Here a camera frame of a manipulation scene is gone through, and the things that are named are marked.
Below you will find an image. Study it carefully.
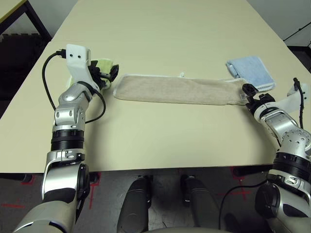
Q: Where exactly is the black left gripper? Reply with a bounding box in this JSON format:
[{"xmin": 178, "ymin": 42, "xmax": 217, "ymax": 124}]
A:
[{"xmin": 90, "ymin": 60, "xmax": 121, "ymax": 86}]

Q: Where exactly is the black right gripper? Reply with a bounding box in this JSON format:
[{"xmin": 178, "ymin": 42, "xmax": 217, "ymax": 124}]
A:
[{"xmin": 242, "ymin": 83, "xmax": 276, "ymax": 115}]

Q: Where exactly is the beige towel with white trim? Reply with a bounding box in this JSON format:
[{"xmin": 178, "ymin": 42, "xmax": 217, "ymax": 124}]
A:
[{"xmin": 113, "ymin": 71, "xmax": 252, "ymax": 107}]

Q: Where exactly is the folded green towel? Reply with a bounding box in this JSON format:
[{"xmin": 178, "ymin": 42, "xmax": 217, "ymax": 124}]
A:
[{"xmin": 67, "ymin": 57, "xmax": 115, "ymax": 92}]

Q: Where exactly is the folded light blue towel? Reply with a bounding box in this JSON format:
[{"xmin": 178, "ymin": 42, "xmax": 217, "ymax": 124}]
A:
[{"xmin": 225, "ymin": 55, "xmax": 276, "ymax": 92}]

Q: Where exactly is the black table foot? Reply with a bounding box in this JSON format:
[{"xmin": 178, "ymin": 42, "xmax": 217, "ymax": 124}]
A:
[
  {"xmin": 233, "ymin": 166, "xmax": 272, "ymax": 178},
  {"xmin": 21, "ymin": 173, "xmax": 100, "ymax": 185}
]

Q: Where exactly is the black foam floor mat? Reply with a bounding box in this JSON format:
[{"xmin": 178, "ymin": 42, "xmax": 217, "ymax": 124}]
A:
[{"xmin": 0, "ymin": 33, "xmax": 49, "ymax": 98}]

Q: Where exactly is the dark grey robot right leg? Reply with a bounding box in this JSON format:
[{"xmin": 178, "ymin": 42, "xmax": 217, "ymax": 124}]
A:
[{"xmin": 181, "ymin": 176, "xmax": 224, "ymax": 229}]

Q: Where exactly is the dark grey robot leg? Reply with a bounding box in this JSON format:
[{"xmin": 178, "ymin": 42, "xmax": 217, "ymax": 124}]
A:
[
  {"xmin": 116, "ymin": 178, "xmax": 153, "ymax": 233},
  {"xmin": 181, "ymin": 176, "xmax": 224, "ymax": 229}
]

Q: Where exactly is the dark grey robot left leg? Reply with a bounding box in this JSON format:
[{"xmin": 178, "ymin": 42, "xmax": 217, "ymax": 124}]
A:
[{"xmin": 116, "ymin": 178, "xmax": 153, "ymax": 233}]

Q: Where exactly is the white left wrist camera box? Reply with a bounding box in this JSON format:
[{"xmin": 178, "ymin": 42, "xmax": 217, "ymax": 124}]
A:
[{"xmin": 64, "ymin": 43, "xmax": 100, "ymax": 85}]

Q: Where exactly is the black left wrist camera cable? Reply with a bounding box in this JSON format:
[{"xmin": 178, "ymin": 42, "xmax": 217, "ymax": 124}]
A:
[{"xmin": 42, "ymin": 50, "xmax": 106, "ymax": 124}]

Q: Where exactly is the side table with black frame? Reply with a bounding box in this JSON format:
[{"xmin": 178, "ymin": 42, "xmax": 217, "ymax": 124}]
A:
[{"xmin": 0, "ymin": 0, "xmax": 53, "ymax": 42}]

